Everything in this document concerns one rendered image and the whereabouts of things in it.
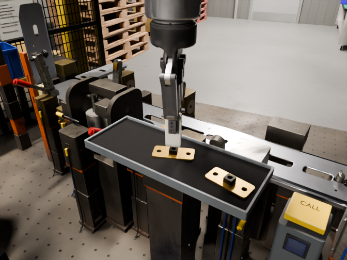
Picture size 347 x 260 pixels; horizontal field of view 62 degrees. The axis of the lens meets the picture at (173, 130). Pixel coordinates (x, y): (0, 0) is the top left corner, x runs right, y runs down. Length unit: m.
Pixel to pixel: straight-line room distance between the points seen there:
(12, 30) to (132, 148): 1.23
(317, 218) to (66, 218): 0.86
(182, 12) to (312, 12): 8.46
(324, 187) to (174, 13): 0.59
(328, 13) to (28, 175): 8.28
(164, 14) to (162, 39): 0.04
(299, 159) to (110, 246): 0.65
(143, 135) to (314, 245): 0.38
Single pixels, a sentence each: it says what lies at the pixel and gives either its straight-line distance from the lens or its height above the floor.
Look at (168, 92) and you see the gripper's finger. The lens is 0.47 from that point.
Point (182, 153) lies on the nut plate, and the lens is 0.58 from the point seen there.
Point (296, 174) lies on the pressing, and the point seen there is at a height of 1.00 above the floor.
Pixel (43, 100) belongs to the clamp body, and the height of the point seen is 1.05.
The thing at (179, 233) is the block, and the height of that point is 0.99.
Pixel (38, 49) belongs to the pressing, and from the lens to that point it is 1.47.
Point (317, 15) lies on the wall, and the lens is 8.87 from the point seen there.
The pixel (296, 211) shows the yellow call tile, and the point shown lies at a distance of 0.51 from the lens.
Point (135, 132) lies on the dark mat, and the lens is 0.66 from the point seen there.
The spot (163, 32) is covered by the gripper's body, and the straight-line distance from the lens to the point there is 0.46.
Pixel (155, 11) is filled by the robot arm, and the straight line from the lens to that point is 0.45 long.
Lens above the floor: 1.50
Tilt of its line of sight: 31 degrees down
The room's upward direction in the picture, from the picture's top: straight up
